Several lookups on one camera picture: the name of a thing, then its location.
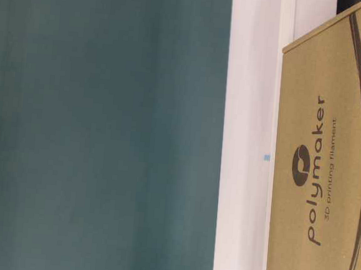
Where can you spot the brown Polymaker cardboard box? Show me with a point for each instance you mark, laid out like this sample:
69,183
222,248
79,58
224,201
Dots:
315,221

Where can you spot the white raised stand platform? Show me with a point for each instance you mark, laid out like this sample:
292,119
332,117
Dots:
259,31

